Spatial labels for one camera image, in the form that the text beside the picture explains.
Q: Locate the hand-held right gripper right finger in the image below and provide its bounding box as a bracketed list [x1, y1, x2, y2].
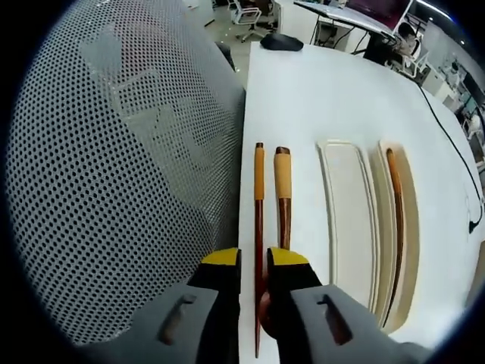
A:
[267, 246, 433, 364]

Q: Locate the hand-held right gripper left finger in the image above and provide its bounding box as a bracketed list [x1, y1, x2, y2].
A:
[81, 247, 243, 364]

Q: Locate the beige cutlery case lid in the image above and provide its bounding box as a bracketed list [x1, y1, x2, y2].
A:
[315, 139, 380, 316]

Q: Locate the beige cutlery case base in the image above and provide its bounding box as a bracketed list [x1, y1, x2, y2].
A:
[368, 140, 422, 335]

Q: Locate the wooden chopstick utensil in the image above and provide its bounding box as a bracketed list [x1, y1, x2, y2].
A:
[253, 142, 267, 359]
[381, 148, 405, 329]

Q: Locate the wooden spoon utensil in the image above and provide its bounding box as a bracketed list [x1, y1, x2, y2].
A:
[258, 146, 293, 339]

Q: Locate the grey mesh office chair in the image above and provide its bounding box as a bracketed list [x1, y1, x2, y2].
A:
[5, 0, 248, 347]

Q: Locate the white office chair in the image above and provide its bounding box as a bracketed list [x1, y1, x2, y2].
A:
[393, 22, 432, 74]
[228, 0, 267, 43]

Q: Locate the black flat object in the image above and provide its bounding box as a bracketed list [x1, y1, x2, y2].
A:
[258, 33, 305, 52]

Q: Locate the black laptop stand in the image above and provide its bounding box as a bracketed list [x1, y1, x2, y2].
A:
[313, 14, 382, 55]

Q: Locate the white laptop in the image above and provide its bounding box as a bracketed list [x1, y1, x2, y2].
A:
[294, 0, 416, 38]

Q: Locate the black power cable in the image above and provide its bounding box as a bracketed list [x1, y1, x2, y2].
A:
[414, 80, 485, 235]

